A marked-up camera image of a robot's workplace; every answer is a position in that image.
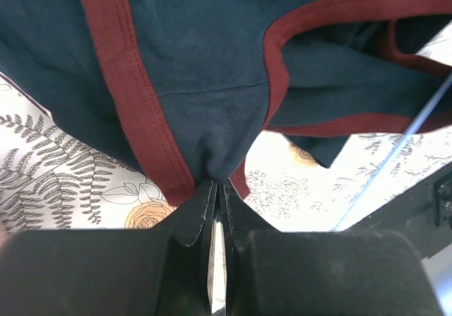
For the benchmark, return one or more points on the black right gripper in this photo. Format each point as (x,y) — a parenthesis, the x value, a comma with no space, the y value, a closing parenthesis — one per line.
(417,223)

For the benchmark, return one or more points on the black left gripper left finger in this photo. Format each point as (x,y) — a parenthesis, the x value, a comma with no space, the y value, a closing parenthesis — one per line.
(162,270)

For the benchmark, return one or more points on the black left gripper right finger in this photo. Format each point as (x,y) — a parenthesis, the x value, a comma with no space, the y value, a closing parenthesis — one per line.
(270,272)

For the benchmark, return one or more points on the navy tank top red trim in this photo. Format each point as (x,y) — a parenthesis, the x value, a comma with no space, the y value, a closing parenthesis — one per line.
(180,89)

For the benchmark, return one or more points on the floral table mat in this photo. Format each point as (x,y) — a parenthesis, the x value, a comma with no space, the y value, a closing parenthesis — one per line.
(52,181)

